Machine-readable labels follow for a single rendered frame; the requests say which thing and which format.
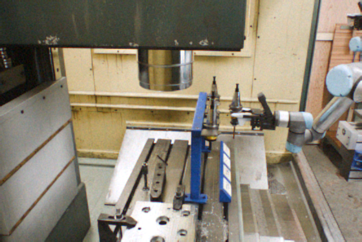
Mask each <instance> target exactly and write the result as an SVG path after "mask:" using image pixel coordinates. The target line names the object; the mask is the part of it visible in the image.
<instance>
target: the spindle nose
mask: <svg viewBox="0 0 362 242"><path fill-rule="evenodd" d="M136 59H137V70H138V75H137V79H138V85H139V86H141V87H142V88H143V89H146V90H148V91H160V92H169V91H181V90H184V89H187V88H189V87H191V86H192V84H193V78H194V50H147V49H137V50H136Z"/></svg>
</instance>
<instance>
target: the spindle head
mask: <svg viewBox="0 0 362 242"><path fill-rule="evenodd" d="M246 1H247V0H0V47H23V48H47V49H49V48H72V49H122V50H123V49H147V50H196V51H222V52H241V49H244V40H245V39H246V36H245V35H244V32H245V24H246V9H247V3H246Z"/></svg>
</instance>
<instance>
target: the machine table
mask: <svg viewBox="0 0 362 242"><path fill-rule="evenodd" d="M171 141H172V140H171V139H161V138H158V140H157V141H156V143H154V138H148V139H147V142H146V143H145V145H144V147H143V150H142V152H141V154H140V156H139V157H138V160H137V161H136V164H135V166H134V168H133V170H132V172H131V174H130V176H129V178H128V181H127V182H126V184H125V186H124V187H123V191H122V193H121V195H120V196H119V198H118V201H117V203H116V205H115V206H114V210H113V211H112V213H111V214H113V215H115V212H116V209H117V208H118V207H119V208H120V211H121V213H122V214H123V215H129V216H131V214H132V212H133V209H134V206H135V203H136V202H137V201H145V202H150V197H149V194H150V192H151V187H152V185H151V184H152V183H153V178H154V175H153V174H154V171H155V167H156V163H159V162H160V163H164V162H163V161H162V160H161V159H160V158H159V156H160V157H161V158H162V159H163V160H164V161H166V162H167V163H168V165H166V166H165V171H166V180H165V182H164V187H163V192H162V193H163V203H171V204H172V203H173V199H174V196H175V195H174V194H175V189H176V185H177V184H178V185H185V186H186V190H185V193H191V150H190V149H191V145H188V144H189V140H175V141H174V144H171ZM226 145H227V147H228V148H229V160H230V174H231V202H223V201H219V173H220V150H219V149H220V142H215V141H214V142H212V148H211V153H206V152H202V155H201V177H200V188H201V189H200V194H206V195H207V202H208V203H207V204H203V203H188V202H185V205H193V206H198V220H199V221H200V220H202V223H205V224H204V226H203V227H205V228H206V230H208V235H206V236H202V239H203V240H201V242H203V241H204V242H205V241H207V242H223V241H222V240H223V224H220V221H219V218H220V219H224V220H227V221H228V222H229V223H228V229H229V230H228V238H227V239H226V241H225V242H244V230H243V223H242V203H241V196H240V182H239V162H238V155H237V148H234V142H227V143H226ZM217 147H218V149H217ZM165 151H166V152H165ZM162 152H163V153H162ZM161 153H162V154H161ZM158 154H159V156H157V155H158ZM167 155H168V156H167ZM208 157H213V158H208ZM146 161H148V162H146ZM143 162H146V163H147V164H149V165H148V174H147V181H148V182H147V185H148V186H151V187H150V190H149V191H143V190H142V188H143V186H144V175H143V173H142V164H143ZM151 165H152V166H151ZM148 183H149V184H148ZM138 188H139V189H138ZM136 190H137V191H136ZM211 199H212V200H211ZM133 202H134V203H133ZM212 203H214V205H213V204H212ZM124 204H125V205H124ZM202 205H203V206H202ZM212 206H213V213H212V214H209V213H207V214H206V215H204V212H203V211H206V212H211V211H212ZM122 208H123V209H122ZM129 208H131V209H129ZM121 209H122V210H121ZM124 210H126V211H124ZM219 211H220V212H219ZM213 214H214V215H213ZM221 216H223V217H221ZM224 216H225V217H224ZM209 223H210V224H209ZM213 224H214V225H213ZM109 226H110V228H111V230H112V231H113V232H114V235H115V236H116V237H119V231H118V225H109ZM218 226H219V227H218Z"/></svg>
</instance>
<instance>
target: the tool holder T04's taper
mask: <svg viewBox="0 0 362 242"><path fill-rule="evenodd" d="M206 125H208V126H216V125H217V116H216V109H215V107H214V108H213V109H211V108H210V107H209V109H208V117H207V120H206Z"/></svg>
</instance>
